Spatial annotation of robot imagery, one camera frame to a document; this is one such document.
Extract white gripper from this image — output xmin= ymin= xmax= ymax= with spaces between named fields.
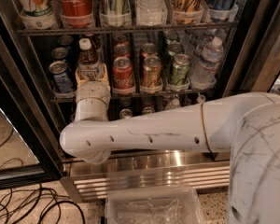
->
xmin=75 ymin=63 xmax=111 ymax=121

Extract brown tea bottle white cap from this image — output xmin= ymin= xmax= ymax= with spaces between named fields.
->
xmin=77 ymin=38 xmax=104 ymax=80

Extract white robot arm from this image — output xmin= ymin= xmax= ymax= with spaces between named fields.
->
xmin=60 ymin=81 xmax=280 ymax=224

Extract red coca-cola can middle shelf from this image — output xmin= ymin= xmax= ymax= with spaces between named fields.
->
xmin=112 ymin=57 xmax=134 ymax=90

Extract blue can bottom shelf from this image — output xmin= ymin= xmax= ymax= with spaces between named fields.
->
xmin=119 ymin=108 xmax=133 ymax=119

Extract gold can middle shelf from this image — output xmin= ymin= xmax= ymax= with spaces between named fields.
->
xmin=141 ymin=56 xmax=161 ymax=88

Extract red can bottom shelf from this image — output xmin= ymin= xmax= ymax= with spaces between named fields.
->
xmin=142 ymin=106 xmax=156 ymax=115

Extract small water bottle bottom shelf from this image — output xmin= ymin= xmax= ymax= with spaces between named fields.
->
xmin=165 ymin=98 xmax=180 ymax=110

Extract green can middle shelf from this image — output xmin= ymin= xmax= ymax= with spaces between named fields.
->
xmin=168 ymin=54 xmax=190 ymax=86

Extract open glass fridge door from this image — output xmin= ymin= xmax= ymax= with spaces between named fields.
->
xmin=0 ymin=8 xmax=63 ymax=190

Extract dark drink bottle bottom shelf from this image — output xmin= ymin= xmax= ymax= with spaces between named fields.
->
xmin=196 ymin=94 xmax=206 ymax=104

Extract clear water bottle middle shelf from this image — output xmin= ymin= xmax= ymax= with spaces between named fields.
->
xmin=190 ymin=36 xmax=224 ymax=84

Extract steel fridge bottom grille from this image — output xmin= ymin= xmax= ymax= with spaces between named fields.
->
xmin=61 ymin=150 xmax=230 ymax=203

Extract blue can front left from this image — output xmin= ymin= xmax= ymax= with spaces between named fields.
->
xmin=49 ymin=61 xmax=74 ymax=93

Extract clear plastic bin on floor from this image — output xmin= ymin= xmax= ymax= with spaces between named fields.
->
xmin=105 ymin=185 xmax=205 ymax=224

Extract black cables on floor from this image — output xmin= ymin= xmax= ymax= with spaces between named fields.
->
xmin=0 ymin=184 xmax=86 ymax=224

